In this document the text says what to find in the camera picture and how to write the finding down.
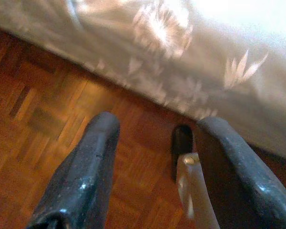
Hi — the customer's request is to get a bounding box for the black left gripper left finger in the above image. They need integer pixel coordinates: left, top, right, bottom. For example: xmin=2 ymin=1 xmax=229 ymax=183
xmin=26 ymin=111 xmax=121 ymax=229

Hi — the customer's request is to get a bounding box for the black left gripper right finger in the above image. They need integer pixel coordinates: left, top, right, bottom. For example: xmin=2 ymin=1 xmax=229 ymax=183
xmin=196 ymin=116 xmax=286 ymax=229

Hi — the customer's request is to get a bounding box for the silver left robot leg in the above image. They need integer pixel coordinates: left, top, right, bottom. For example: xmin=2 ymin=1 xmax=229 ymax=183
xmin=177 ymin=152 xmax=221 ymax=229

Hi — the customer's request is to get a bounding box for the bed with grey floral sheet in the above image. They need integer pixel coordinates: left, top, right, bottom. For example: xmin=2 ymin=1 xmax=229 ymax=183
xmin=0 ymin=0 xmax=286 ymax=160

